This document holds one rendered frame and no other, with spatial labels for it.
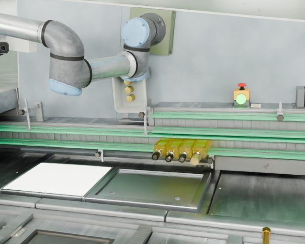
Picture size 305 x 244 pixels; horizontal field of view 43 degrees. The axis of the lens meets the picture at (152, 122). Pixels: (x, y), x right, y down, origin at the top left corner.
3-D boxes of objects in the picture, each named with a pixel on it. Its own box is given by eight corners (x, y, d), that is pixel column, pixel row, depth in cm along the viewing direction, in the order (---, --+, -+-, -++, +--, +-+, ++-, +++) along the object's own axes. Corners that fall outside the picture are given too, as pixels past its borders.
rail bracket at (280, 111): (275, 113, 170) (275, 121, 158) (275, 97, 168) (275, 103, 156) (284, 113, 169) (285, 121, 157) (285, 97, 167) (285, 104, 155)
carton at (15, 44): (-8, 32, 182) (-17, 32, 176) (36, 38, 176) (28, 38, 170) (-8, 45, 184) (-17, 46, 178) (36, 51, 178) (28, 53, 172)
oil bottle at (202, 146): (200, 144, 184) (190, 161, 164) (199, 133, 182) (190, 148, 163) (211, 145, 182) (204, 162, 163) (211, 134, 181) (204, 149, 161)
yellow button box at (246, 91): (235, 102, 186) (233, 105, 180) (235, 86, 184) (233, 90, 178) (250, 102, 184) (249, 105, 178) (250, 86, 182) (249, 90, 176)
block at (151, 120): (151, 122, 195) (147, 126, 189) (150, 104, 193) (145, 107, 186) (158, 122, 194) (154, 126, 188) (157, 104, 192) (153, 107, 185)
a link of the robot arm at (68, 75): (155, 47, 170) (67, 58, 126) (151, 80, 175) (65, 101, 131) (133, 42, 176) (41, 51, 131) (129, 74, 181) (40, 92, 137)
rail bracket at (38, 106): (43, 121, 218) (19, 132, 197) (39, 91, 213) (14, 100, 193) (51, 121, 216) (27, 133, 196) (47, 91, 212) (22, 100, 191)
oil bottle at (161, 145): (164, 143, 189) (152, 159, 170) (164, 132, 188) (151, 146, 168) (175, 144, 187) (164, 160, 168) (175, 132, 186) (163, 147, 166)
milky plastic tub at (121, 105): (120, 108, 205) (114, 113, 197) (117, 66, 199) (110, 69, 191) (152, 109, 200) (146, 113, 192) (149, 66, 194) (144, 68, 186)
